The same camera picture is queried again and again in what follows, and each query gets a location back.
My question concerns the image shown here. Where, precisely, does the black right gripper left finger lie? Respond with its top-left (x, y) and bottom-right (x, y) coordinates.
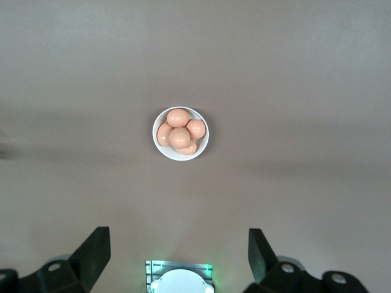
top-left (0, 226), bottom-right (111, 293)

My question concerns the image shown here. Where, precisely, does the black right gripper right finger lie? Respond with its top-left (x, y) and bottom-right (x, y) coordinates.
top-left (244, 228), bottom-right (370, 293)

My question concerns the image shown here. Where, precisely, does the brown egg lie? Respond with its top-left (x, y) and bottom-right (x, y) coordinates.
top-left (174, 139), bottom-right (197, 156)
top-left (156, 122), bottom-right (174, 147)
top-left (186, 119), bottom-right (206, 140)
top-left (169, 127), bottom-right (191, 150)
top-left (166, 108), bottom-right (191, 128)

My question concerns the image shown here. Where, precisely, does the white round bowl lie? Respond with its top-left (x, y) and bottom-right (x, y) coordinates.
top-left (152, 106), bottom-right (210, 162)

